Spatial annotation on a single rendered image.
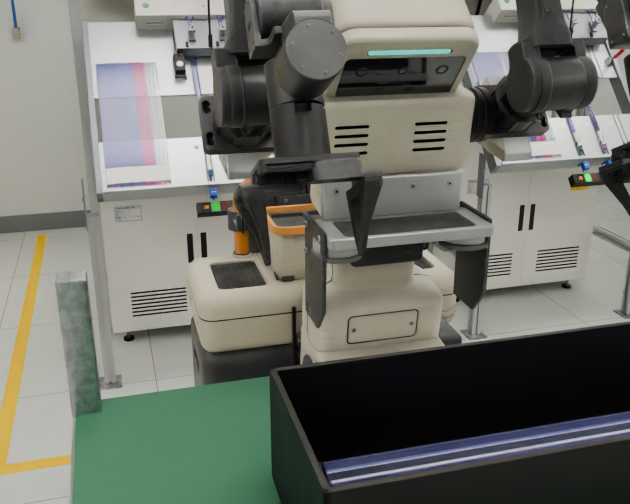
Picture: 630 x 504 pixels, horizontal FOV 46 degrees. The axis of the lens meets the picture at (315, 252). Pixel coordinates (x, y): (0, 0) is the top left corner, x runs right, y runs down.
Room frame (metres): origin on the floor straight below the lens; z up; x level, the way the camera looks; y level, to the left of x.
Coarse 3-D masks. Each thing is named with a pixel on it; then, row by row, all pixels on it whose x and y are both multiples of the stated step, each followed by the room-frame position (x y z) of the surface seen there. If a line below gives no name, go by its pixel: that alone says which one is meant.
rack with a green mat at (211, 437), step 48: (96, 384) 0.67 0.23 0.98; (240, 384) 0.73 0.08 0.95; (96, 432) 0.64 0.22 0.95; (144, 432) 0.64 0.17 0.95; (192, 432) 0.64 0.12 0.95; (240, 432) 0.64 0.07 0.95; (96, 480) 0.56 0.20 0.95; (144, 480) 0.56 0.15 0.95; (192, 480) 0.56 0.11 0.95; (240, 480) 0.56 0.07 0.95
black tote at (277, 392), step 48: (528, 336) 0.63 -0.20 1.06; (576, 336) 0.64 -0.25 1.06; (624, 336) 0.65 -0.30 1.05; (288, 384) 0.56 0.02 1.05; (336, 384) 0.57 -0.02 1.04; (384, 384) 0.59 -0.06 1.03; (432, 384) 0.60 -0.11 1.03; (480, 384) 0.61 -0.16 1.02; (528, 384) 0.63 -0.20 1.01; (576, 384) 0.64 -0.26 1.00; (624, 384) 0.65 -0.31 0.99; (288, 432) 0.50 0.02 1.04; (336, 432) 0.57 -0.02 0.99; (384, 432) 0.59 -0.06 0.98; (432, 432) 0.60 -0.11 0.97; (480, 432) 0.61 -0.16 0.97; (288, 480) 0.50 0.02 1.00; (384, 480) 0.41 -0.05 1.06; (432, 480) 0.42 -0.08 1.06; (480, 480) 0.43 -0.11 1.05; (528, 480) 0.44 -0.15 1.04; (576, 480) 0.45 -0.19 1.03; (624, 480) 0.46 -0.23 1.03
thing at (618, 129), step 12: (552, 120) 2.95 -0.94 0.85; (564, 120) 2.96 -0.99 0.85; (576, 120) 2.97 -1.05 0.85; (588, 120) 2.99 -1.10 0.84; (600, 120) 3.00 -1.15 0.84; (612, 120) 3.01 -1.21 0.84; (624, 120) 3.03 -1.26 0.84; (564, 132) 2.92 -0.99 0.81; (588, 132) 2.95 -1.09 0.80; (612, 132) 2.97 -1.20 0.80; (624, 132) 2.98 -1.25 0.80; (564, 144) 2.88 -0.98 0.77; (588, 144) 2.91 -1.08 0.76; (600, 144) 2.91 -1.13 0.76; (612, 144) 2.93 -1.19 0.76; (564, 156) 2.84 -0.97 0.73
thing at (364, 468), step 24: (504, 432) 0.57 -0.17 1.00; (528, 432) 0.57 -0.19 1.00; (552, 432) 0.57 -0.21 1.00; (576, 432) 0.57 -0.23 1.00; (600, 432) 0.57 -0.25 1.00; (624, 432) 0.57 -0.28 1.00; (360, 456) 0.53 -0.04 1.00; (384, 456) 0.53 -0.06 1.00; (408, 456) 0.53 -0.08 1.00; (432, 456) 0.53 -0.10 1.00; (456, 456) 0.53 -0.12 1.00; (480, 456) 0.53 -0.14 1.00; (504, 456) 0.53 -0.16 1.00; (336, 480) 0.50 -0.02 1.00; (360, 480) 0.50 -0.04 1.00
